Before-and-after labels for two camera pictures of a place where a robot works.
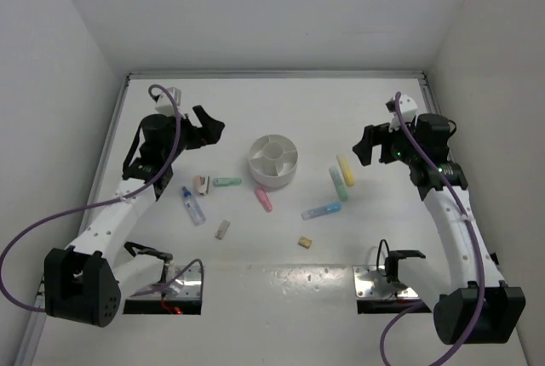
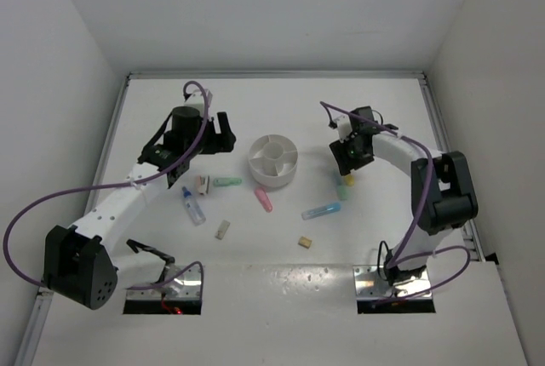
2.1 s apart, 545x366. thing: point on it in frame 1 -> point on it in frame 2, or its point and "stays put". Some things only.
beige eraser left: x=222 y=229 stays put
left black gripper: x=206 y=134 -> x=219 y=142
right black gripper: x=375 y=135 -> x=347 y=165
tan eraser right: x=305 y=242 stays put
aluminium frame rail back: x=277 y=75 stays put
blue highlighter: x=320 y=210 stays put
